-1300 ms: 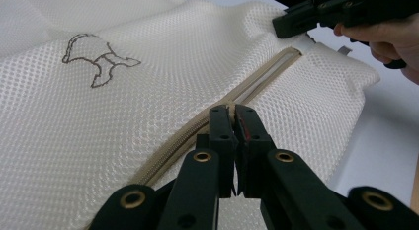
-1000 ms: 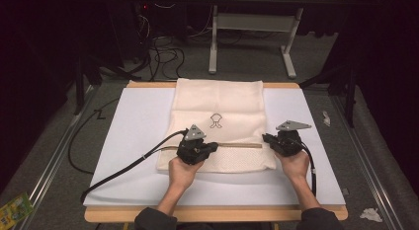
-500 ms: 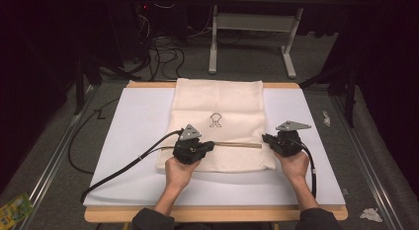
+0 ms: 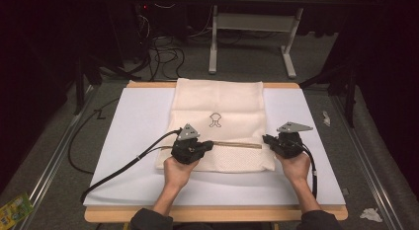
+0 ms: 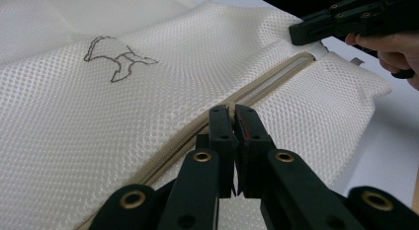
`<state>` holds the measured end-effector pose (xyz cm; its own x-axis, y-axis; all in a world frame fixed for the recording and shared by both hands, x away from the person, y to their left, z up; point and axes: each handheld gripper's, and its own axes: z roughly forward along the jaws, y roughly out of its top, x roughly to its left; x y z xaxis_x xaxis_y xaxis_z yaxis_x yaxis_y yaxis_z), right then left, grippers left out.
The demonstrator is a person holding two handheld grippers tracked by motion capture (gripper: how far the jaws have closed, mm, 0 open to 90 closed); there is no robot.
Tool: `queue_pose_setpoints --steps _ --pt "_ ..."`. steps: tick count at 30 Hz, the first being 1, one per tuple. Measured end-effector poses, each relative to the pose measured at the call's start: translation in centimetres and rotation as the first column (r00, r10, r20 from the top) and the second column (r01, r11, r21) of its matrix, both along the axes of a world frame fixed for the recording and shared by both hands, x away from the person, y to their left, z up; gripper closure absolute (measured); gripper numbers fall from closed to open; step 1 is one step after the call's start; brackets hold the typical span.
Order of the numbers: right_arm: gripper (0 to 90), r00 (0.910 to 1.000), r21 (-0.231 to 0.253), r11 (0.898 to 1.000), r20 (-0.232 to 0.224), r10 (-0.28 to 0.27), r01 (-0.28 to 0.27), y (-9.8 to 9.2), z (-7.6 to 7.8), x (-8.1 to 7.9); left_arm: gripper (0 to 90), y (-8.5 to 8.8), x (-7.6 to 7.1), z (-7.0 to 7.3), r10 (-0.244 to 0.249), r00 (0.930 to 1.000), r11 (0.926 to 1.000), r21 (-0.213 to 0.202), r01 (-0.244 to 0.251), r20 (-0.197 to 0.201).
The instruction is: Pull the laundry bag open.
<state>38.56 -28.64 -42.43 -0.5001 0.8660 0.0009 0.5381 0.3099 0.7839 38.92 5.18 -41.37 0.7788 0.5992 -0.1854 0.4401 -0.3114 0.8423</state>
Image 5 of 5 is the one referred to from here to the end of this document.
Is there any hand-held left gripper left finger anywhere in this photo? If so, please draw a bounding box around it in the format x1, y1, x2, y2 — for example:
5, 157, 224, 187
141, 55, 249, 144
196, 104, 239, 199

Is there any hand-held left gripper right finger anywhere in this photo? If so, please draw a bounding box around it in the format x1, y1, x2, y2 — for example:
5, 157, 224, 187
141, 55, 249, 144
233, 104, 278, 199

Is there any white mesh laundry bag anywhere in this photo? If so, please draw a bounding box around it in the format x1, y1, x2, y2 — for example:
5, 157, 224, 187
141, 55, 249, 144
0, 0, 393, 230

